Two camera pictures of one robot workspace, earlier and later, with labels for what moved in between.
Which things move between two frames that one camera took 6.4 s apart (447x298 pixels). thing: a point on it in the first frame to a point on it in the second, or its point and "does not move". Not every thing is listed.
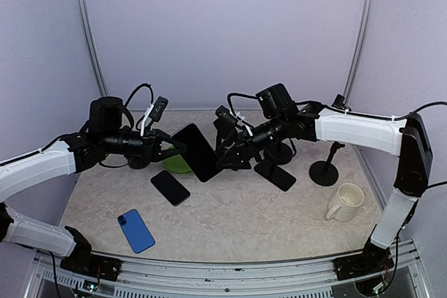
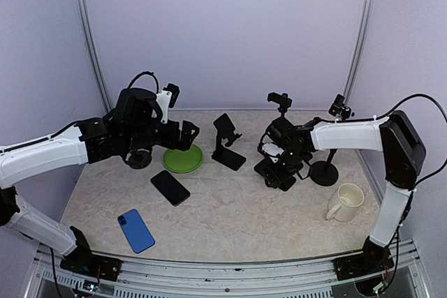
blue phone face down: [135, 231] does not move
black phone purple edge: [170, 188] does not move
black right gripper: [245, 146] to [274, 175]
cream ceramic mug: [350, 197] does not move
